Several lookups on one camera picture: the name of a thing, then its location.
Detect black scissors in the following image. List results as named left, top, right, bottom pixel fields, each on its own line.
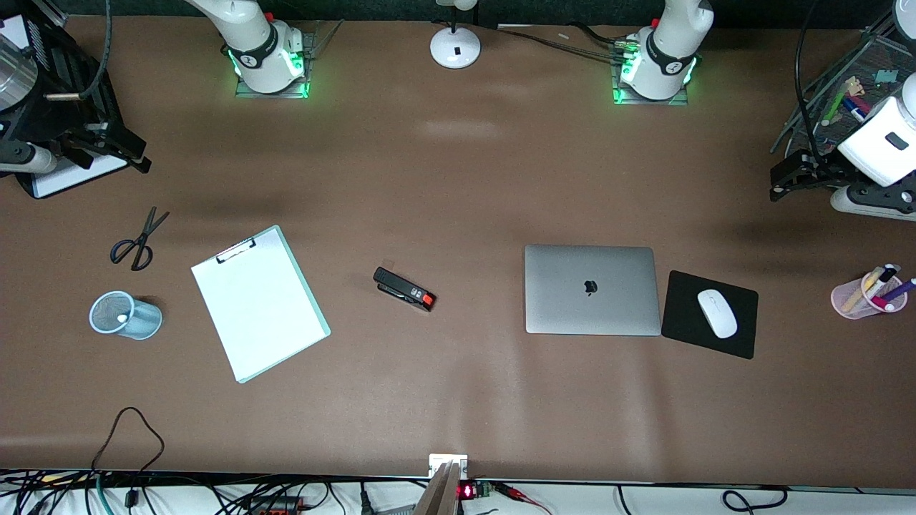
left=109, top=206, right=171, bottom=272

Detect green lit arm base plate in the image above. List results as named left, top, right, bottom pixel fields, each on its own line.
left=235, top=20, right=346, bottom=99
left=613, top=36, right=691, bottom=107

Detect green pen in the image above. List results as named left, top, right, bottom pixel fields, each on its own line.
left=822, top=89, right=849, bottom=127

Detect black letter tray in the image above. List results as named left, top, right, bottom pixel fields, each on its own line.
left=0, top=14, right=134, bottom=200

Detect light blue mesh cup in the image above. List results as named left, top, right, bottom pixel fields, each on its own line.
left=89, top=290, right=163, bottom=340

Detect black looped cable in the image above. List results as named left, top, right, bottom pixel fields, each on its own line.
left=91, top=406, right=166, bottom=474

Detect white computer mouse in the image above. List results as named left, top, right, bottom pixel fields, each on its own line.
left=697, top=289, right=739, bottom=339

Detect white paper stack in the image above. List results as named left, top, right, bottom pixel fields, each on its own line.
left=31, top=153, right=128, bottom=199

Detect black coiled cable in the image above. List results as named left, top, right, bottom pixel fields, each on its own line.
left=721, top=486, right=789, bottom=513

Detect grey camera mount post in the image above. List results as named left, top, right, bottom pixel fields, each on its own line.
left=414, top=453, right=469, bottom=515

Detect wire mesh desk organizer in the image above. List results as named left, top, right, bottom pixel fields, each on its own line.
left=771, top=29, right=916, bottom=155

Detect white paper sheet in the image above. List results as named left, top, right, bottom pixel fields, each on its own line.
left=192, top=232, right=325, bottom=381

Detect white lamp base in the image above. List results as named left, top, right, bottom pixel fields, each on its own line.
left=430, top=0, right=481, bottom=69

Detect black mouse pad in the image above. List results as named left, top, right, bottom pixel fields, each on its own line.
left=661, top=270, right=759, bottom=360

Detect black stapler with red end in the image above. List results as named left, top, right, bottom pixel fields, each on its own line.
left=373, top=267, right=437, bottom=313

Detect black cable to arm base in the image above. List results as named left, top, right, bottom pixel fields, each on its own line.
left=494, top=24, right=630, bottom=62

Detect teal clipboard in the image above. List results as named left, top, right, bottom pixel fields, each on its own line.
left=190, top=225, right=331, bottom=384

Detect red wire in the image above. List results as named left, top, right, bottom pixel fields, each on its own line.
left=495, top=482, right=553, bottom=515

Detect purple marker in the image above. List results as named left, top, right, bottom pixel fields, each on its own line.
left=879, top=278, right=916, bottom=305

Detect silver laptop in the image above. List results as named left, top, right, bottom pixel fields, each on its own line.
left=525, top=245, right=662, bottom=335

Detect pink mesh pen cup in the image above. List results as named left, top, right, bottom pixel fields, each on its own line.
left=831, top=270, right=908, bottom=320

